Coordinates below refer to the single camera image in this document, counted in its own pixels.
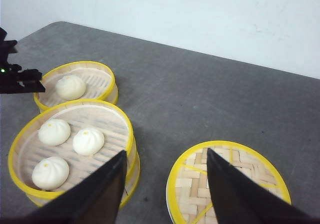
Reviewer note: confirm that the white paper liner three-bun tray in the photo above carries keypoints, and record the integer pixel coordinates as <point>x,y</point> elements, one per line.
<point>29,150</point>

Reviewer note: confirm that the white bun right in tray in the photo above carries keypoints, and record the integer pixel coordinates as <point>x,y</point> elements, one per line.
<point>50,173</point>

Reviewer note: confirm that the white bun in tray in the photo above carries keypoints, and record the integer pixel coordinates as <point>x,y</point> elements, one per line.
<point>70,87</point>
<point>50,173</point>
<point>88,141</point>
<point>54,132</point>

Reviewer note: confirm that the single-bun bamboo steamer tray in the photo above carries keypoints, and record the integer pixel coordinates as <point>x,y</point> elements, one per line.
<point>50,194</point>

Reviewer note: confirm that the white bun left in tray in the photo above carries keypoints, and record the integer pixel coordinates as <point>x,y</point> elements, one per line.
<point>54,132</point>

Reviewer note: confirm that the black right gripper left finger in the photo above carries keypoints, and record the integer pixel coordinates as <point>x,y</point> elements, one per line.
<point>95,200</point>

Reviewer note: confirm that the white bun middle in tray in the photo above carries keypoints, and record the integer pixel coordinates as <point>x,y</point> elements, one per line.
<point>88,141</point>

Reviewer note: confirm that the woven bamboo steamer lid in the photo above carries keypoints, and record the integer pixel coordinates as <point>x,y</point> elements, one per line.
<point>187,191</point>

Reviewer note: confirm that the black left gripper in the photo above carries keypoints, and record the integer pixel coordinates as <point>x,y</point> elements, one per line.
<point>13,79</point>

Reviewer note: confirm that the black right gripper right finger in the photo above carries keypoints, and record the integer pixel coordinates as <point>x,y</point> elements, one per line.
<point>237,199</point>

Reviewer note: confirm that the white bun in far tray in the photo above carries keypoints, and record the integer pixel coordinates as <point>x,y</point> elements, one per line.
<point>70,87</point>

